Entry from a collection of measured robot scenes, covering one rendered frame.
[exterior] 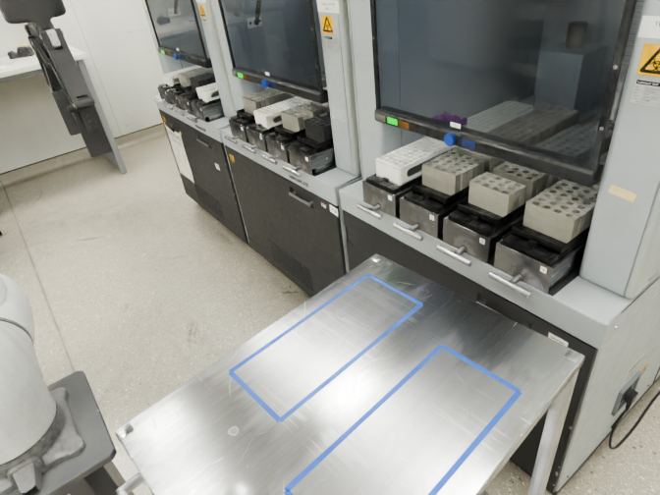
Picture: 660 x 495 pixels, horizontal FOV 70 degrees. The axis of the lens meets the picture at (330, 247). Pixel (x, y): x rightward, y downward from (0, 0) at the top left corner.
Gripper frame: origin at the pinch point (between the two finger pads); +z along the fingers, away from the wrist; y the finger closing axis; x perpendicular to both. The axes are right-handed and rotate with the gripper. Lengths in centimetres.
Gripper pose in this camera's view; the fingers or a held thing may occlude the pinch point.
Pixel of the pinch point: (86, 136)
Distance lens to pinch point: 82.8
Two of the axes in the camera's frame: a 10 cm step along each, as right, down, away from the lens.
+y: 6.0, 4.0, -6.9
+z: 1.1, 8.2, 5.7
